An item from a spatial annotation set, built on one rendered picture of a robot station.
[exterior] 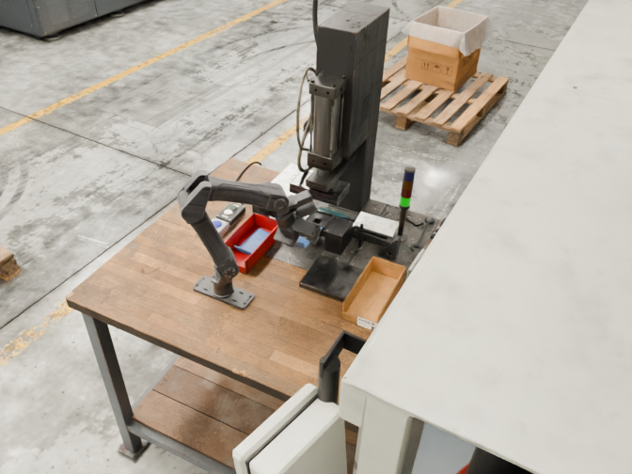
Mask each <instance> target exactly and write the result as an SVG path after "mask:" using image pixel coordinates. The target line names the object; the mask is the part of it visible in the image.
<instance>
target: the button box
mask: <svg viewBox="0 0 632 474"><path fill-rule="evenodd" d="M253 164H259V165H260V166H261V163H260V162H257V161H256V162H253V163H251V164H249V165H248V166H247V167H246V168H245V169H244V170H243V171H242V172H241V174H240V175H239V176H238V178H237V179H236V182H237V181H238V180H239V179H240V177H241V176H242V175H243V173H244V172H245V171H246V170H247V169H248V168H249V167H250V166H251V165H253ZM231 205H235V206H236V207H237V209H236V210H235V211H232V214H230V215H226V214H225V210H229V206H231ZM242 205H243V203H241V204H240V203H237V204H236V203H233V202H231V203H230V204H228V205H227V206H226V207H225V208H224V209H223V210H222V211H221V212H220V213H219V214H218V215H217V216H216V218H217V219H220V220H223V221H226V222H229V226H230V227H232V226H233V225H234V224H235V223H236V222H237V221H238V220H239V219H240V218H241V217H242V216H243V215H244V214H245V206H242Z"/></svg>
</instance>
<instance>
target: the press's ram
mask: <svg viewBox="0 0 632 474"><path fill-rule="evenodd" d="M357 152H358V150H356V151H355V152H354V153H353V155H352V156H351V157H350V158H349V159H348V160H347V159H344V158H342V162H341V163H340V164H338V165H337V166H336V167H335V168H334V170H333V172H332V173H331V174H328V173H327V172H326V171H325V170H321V169H319V168H315V169H314V170H313V171H312V172H310V171H307V172H304V173H303V172H300V173H299V174H298V175H297V176H296V177H295V178H294V179H293V180H292V181H291V182H290V192H291V193H294V194H299V193H301V192H303V191H306V190H309V192H310V194H311V196H312V198H313V199H315V200H319V201H321V202H324V203H328V204H331V205H334V206H338V205H339V204H340V202H341V201H342V200H343V199H344V197H345V196H346V195H347V194H348V192H349V186H350V183H349V182H343V181H341V180H339V177H340V176H341V175H342V174H343V173H344V171H345V170H346V169H347V168H348V167H349V165H350V164H351V163H352V162H353V161H354V160H355V158H356V157H357Z"/></svg>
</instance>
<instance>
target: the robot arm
mask: <svg viewBox="0 0 632 474"><path fill-rule="evenodd" d="M177 199H178V202H179V206H180V210H181V215H182V219H183V220H184V221H185V222H186V223H187V224H190V226H191V227H192V228H193V229H194V231H195V232H196V234H197V236H198V237H199V239H200V241H201V242H202V243H203V244H204V246H205V248H206V249H207V251H208V252H209V254H210V256H211V258H212V260H213V263H214V266H213V269H214V273H213V275H212V277H208V276H203V277H202V278H201V279H200V280H199V281H198V282H197V283H196V284H195V285H194V286H193V291H194V292H198V293H201V294H204V295H206V296H209V297H211V298H213V299H215V300H218V301H221V302H223V303H226V304H228V305H231V306H233V307H236V308H239V309H242V310H244V309H246V308H247V307H248V306H249V305H250V303H251V302H252V301H253V300H254V298H255V294H254V293H251V292H247V291H244V290H242V289H239V288H236V287H234V286H233V285H232V279H233V278H234V277H236V276H237V275H238V274H239V267H238V263H237V260H236V258H235V255H234V253H233V252H232V250H231V248H230V247H228V246H227V245H226V244H225V242H224V241H223V239H222V237H221V236H220V234H219V232H218V231H217V229H216V227H215V226H214V224H213V221H212V220H211V218H210V216H209V215H208V213H207V211H206V206H207V203H208V201H227V202H235V203H243V204H248V205H254V206H257V207H259V208H265V210H266V211H272V212H274V217H275V219H276V222H277V225H278V229H277V231H276V234H275V236H274V240H275V241H276V242H281V243H283V244H286V245H288V246H291V247H294V245H296V243H297V241H298V239H299V237H300V236H302V237H304V238H305V239H307V240H309V241H310V242H315V241H317V240H318V238H319V236H320V234H319V233H320V231H321V229H320V226H319V225H317V224H314V223H311V222H308V221H306V220H305V219H304V218H303V217H305V216H307V215H310V214H312V213H316V212H317V208H316V206H315V203H314V200H313V198H312V196H311V194H310V192H309V190H306V191H303V192H301V193H299V194H296V195H290V196H287V195H286V193H285V191H284V189H283V187H282V186H281V185H280V184H278V183H272V182H266V183H248V182H236V181H229V180H224V179H219V178H217V177H215V176H209V175H208V174H207V171H206V170H205V169H199V170H198V171H197V172H196V173H195V174H194V175H193V176H192V177H191V178H190V179H189V180H188V182H187V183H186V184H185V185H184V186H183V187H182V188H181V189H180V190H179V192H178V194H177Z"/></svg>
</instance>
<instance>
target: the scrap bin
mask: <svg viewBox="0 0 632 474"><path fill-rule="evenodd" d="M256 229H263V230H265V231H268V232H270V234H269V235H268V236H267V237H266V238H265V239H264V240H263V241H262V242H261V244H260V245H259V246H258V247H257V248H256V249H255V250H254V251H253V253H252V254H251V255H247V254H246V253H243V252H241V251H238V250H237V249H236V247H235V245H237V246H240V244H242V243H243V242H244V241H245V240H246V239H247V238H248V237H249V236H250V235H251V234H252V233H253V232H254V231H255V230H256ZM277 229H278V225H277V222H276V220H275V219H273V218H270V217H267V216H264V215H261V214H258V213H253V214H251V215H250V216H249V217H248V218H247V219H246V221H245V222H244V223H243V224H242V225H241V226H240V227H239V228H238V229H237V230H235V231H234V232H233V233H232V234H231V235H230V237H229V238H228V239H227V240H226V241H225V244H226V245H227V246H228V247H230V248H231V250H232V252H233V253H234V255H235V258H236V260H237V263H238V267H239V272H240V273H242V274H245V275H247V274H248V273H249V271H250V270H251V269H252V268H253V267H254V266H255V265H256V263H257V262H258V261H259V260H260V259H261V258H262V256H263V255H264V254H265V253H266V252H267V251H268V250H269V248H270V247H271V246H272V245H273V244H274V243H275V240H274V236H275V234H276V232H277Z"/></svg>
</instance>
